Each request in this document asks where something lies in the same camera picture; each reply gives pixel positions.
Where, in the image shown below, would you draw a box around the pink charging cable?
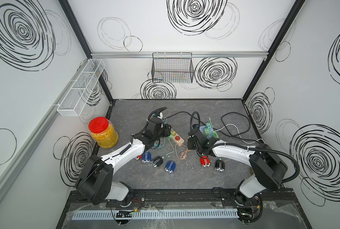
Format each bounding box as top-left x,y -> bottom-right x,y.
174,143 -> 192,161

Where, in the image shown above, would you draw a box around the blue striped shaver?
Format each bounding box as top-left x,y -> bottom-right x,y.
165,160 -> 176,174

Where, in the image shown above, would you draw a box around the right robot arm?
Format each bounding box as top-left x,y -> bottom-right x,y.
188,127 -> 300,205

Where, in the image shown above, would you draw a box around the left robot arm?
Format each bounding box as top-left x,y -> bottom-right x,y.
75,117 -> 172,205

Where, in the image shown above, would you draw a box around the red shaver right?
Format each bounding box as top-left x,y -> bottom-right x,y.
200,156 -> 211,168

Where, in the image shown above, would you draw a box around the blue shaver left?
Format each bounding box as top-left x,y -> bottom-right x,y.
141,151 -> 152,163

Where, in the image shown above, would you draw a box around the black shaver left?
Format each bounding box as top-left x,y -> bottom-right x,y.
152,156 -> 163,168

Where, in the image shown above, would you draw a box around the black shaver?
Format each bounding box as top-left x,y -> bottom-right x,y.
215,158 -> 225,172
152,156 -> 163,168

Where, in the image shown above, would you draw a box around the black shaver right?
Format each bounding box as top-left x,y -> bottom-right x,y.
215,158 -> 225,172

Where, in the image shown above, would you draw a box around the green charger adapter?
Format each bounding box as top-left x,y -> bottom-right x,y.
203,122 -> 214,138

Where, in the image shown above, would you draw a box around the beige power strip red sockets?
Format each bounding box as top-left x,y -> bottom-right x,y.
170,129 -> 184,146

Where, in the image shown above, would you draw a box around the yellow jar red lid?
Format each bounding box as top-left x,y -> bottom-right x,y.
89,117 -> 119,148

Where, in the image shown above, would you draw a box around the light green cable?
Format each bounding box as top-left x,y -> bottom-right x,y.
162,134 -> 177,159

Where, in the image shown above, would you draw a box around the teal cable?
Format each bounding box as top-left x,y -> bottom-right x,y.
152,137 -> 168,150

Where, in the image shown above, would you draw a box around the white power cord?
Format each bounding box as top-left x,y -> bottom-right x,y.
215,123 -> 259,145

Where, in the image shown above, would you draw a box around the black wire basket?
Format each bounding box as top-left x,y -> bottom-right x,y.
151,52 -> 194,84

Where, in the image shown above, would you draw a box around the white wire shelf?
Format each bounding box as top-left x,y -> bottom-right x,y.
57,59 -> 105,117

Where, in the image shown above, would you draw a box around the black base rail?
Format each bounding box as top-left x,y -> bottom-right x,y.
107,187 -> 262,208

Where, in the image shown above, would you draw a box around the white slotted cable duct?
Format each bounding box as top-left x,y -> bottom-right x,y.
72,209 -> 239,220

